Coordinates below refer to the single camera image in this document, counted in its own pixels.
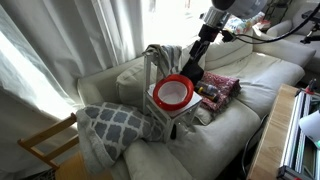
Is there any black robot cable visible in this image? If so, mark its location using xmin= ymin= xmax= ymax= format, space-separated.
xmin=229 ymin=13 xmax=320 ymax=45

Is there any wooden side table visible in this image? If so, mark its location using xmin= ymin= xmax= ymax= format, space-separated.
xmin=246 ymin=83 xmax=320 ymax=180

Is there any light wooden chair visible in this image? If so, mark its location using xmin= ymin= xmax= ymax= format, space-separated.
xmin=17 ymin=112 xmax=114 ymax=180

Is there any red white floral cloth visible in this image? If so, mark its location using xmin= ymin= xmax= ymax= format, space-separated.
xmin=194 ymin=70 xmax=242 ymax=113

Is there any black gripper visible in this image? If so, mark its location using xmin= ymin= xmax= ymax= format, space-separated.
xmin=184 ymin=25 xmax=222 ymax=73

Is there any red bowl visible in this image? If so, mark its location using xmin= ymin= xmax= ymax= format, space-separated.
xmin=152 ymin=73 xmax=195 ymax=112

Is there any white lamp shade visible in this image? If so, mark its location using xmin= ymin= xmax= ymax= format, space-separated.
xmin=298 ymin=110 xmax=320 ymax=149

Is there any dark bottle with yellow label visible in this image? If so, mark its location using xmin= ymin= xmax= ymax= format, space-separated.
xmin=194 ymin=81 xmax=221 ymax=104

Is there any blue white striped towel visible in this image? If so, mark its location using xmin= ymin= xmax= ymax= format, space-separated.
xmin=142 ymin=44 xmax=183 ymax=83

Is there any white curtain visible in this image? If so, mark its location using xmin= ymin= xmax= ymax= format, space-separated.
xmin=0 ymin=0 xmax=214 ymax=180

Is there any black tripod stand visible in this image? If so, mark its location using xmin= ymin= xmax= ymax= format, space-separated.
xmin=299 ymin=9 xmax=320 ymax=45

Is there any grey white lattice pillow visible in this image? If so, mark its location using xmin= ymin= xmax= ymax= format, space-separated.
xmin=75 ymin=101 xmax=164 ymax=174

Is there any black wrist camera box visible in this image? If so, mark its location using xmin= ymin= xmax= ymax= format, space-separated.
xmin=221 ymin=29 xmax=235 ymax=43

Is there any cream sofa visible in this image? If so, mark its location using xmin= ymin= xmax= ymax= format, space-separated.
xmin=76 ymin=19 xmax=318 ymax=180

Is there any black floor cable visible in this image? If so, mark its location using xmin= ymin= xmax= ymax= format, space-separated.
xmin=240 ymin=114 xmax=270 ymax=178

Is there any metal rail bundle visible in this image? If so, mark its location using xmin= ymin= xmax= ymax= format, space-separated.
xmin=276 ymin=89 xmax=320 ymax=180

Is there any red clamp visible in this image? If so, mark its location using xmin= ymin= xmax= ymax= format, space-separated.
xmin=305 ymin=78 xmax=318 ymax=97

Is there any cream armchair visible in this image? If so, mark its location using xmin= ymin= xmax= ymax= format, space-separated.
xmin=265 ymin=3 xmax=320 ymax=75

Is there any colourful floral pillow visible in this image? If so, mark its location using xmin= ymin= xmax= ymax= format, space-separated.
xmin=226 ymin=11 xmax=267 ymax=35

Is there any small white wooden chair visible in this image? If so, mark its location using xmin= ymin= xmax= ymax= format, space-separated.
xmin=142 ymin=49 xmax=203 ymax=144

